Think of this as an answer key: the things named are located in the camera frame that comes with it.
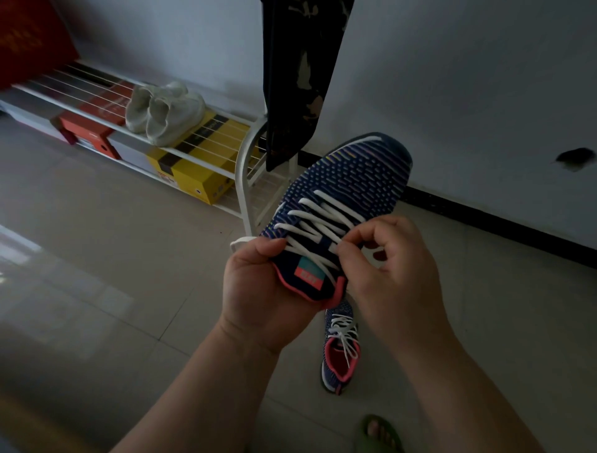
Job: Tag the person's left hand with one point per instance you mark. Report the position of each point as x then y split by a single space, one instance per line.
256 298

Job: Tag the person's right hand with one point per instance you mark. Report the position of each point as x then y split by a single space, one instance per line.
401 289

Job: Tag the white shoelace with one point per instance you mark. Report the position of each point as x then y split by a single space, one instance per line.
344 333
322 219

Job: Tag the blue knit sneaker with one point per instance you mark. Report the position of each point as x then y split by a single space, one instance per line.
359 172
340 359

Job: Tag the person's left forearm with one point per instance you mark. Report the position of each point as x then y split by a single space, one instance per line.
196 401

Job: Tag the person's right forearm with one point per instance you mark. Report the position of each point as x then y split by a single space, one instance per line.
466 401

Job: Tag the person's right leg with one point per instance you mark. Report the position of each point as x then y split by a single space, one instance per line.
378 431

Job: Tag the black baseboard strip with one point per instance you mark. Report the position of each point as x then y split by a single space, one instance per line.
489 219

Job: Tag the white metal shoe rack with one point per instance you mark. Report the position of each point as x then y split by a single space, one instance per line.
242 182

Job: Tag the yellow shoe box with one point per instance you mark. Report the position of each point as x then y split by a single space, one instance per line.
200 179

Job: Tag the green foam slipper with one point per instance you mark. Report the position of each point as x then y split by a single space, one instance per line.
378 436

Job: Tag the black hanging garment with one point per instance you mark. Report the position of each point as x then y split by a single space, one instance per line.
301 79

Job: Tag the red shoe box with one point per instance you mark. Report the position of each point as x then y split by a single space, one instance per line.
88 130

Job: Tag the white and grey shoe box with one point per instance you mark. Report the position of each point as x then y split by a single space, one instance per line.
30 123

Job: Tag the large red paper bag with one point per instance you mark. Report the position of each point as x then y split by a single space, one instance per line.
30 37

